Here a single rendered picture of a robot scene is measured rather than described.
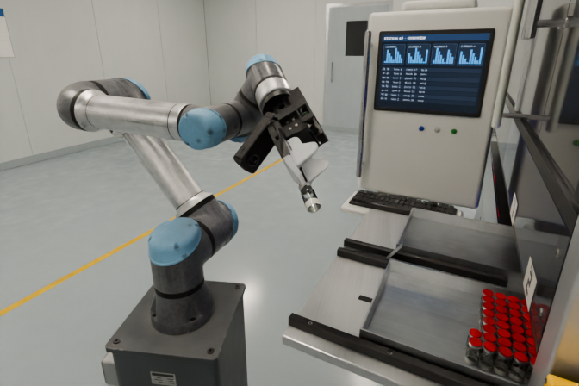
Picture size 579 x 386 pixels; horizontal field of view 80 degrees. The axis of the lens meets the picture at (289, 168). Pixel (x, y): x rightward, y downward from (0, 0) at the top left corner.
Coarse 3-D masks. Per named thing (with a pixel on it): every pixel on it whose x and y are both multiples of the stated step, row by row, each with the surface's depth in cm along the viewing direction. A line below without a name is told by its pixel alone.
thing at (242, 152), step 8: (264, 120) 63; (256, 128) 63; (264, 128) 62; (248, 136) 63; (256, 136) 62; (264, 136) 62; (248, 144) 61; (256, 144) 62; (264, 144) 63; (272, 144) 64; (240, 152) 61; (248, 152) 61; (256, 152) 62; (264, 152) 63; (240, 160) 60; (248, 160) 61; (256, 160) 62; (248, 168) 62; (256, 168) 63
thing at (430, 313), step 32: (384, 288) 81; (416, 288) 81; (448, 288) 81; (480, 288) 78; (384, 320) 71; (416, 320) 71; (448, 320) 71; (416, 352) 61; (448, 352) 64; (512, 384) 54
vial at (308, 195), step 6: (300, 186) 53; (306, 186) 53; (306, 192) 52; (312, 192) 52; (306, 198) 51; (312, 198) 51; (306, 204) 51; (312, 204) 50; (318, 204) 51; (312, 210) 51
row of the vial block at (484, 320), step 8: (488, 296) 71; (480, 304) 74; (488, 304) 69; (480, 312) 72; (488, 312) 67; (480, 320) 70; (488, 320) 65; (480, 328) 68; (488, 328) 63; (488, 336) 61; (488, 344) 60; (488, 352) 59; (480, 360) 60; (488, 360) 59; (488, 368) 60
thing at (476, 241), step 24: (408, 216) 109; (432, 216) 113; (456, 216) 109; (408, 240) 101; (432, 240) 101; (456, 240) 101; (480, 240) 101; (504, 240) 101; (456, 264) 87; (480, 264) 85; (504, 264) 90
